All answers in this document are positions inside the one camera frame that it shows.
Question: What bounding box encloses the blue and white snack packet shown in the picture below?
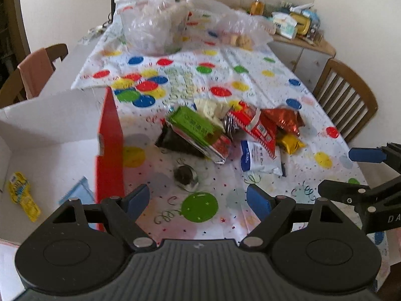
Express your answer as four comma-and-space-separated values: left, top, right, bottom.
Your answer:
241, 140, 283, 176

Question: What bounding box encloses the yellow snack packet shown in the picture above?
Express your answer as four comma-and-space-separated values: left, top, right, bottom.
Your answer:
277, 131, 307, 155

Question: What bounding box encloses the black triangular snack packet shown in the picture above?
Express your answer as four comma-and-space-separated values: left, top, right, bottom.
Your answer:
155, 123, 205, 159

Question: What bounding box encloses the red checkered snack bag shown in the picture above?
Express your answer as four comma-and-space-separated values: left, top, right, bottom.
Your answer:
228, 101, 277, 159

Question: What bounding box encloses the shiny red-brown snack bag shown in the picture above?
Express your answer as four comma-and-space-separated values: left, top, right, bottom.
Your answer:
262, 107, 305, 136

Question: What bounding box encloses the green snack bar packet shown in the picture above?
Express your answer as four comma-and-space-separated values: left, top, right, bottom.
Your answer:
165, 105, 232, 164

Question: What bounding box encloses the dark silver striped snack packet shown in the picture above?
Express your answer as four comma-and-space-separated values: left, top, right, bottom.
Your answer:
222, 113, 241, 141

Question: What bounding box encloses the cream white snack packet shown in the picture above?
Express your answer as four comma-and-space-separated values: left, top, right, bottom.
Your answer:
194, 99, 231, 129

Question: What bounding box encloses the light blue packet in box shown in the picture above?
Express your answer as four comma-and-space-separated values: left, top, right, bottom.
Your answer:
58, 177, 95, 205

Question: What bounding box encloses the wooden chair right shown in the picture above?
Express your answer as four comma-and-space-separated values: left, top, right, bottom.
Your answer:
313, 58, 378, 143

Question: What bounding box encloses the wooden chair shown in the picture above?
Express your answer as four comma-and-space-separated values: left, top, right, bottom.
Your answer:
1, 44, 69, 108
313, 58, 378, 143

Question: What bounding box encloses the red and white cardboard box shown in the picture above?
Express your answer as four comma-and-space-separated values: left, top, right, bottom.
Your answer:
1, 88, 118, 244

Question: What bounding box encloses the yellow candy packet in box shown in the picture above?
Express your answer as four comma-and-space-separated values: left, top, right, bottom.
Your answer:
8, 172, 41, 222

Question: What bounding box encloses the colourful balloon birthday tablecloth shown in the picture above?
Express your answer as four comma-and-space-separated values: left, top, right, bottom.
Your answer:
73, 0, 365, 242

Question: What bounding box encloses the white wooden sideboard cabinet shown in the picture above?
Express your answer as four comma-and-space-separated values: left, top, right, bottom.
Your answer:
268, 34, 336, 92

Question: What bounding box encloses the yellow container on sideboard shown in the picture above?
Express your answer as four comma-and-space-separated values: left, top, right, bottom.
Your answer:
289, 12, 311, 36

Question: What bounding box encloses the white tissue pack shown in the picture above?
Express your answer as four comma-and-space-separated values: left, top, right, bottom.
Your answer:
272, 12, 298, 39

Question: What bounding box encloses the wooden chair left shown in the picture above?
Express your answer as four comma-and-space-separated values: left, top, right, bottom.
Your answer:
1, 44, 69, 108

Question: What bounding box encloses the pink cloth on chair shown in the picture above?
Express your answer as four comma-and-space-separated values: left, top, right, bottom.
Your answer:
18, 48, 54, 99

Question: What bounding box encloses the large clear plastic bag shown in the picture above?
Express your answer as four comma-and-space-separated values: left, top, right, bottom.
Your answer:
115, 0, 190, 56

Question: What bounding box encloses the clear bag with pastries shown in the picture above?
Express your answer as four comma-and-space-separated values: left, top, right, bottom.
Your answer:
185, 0, 276, 50

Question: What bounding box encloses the glass jar amber liquid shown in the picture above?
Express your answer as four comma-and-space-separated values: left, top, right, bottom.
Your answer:
240, 0, 265, 16

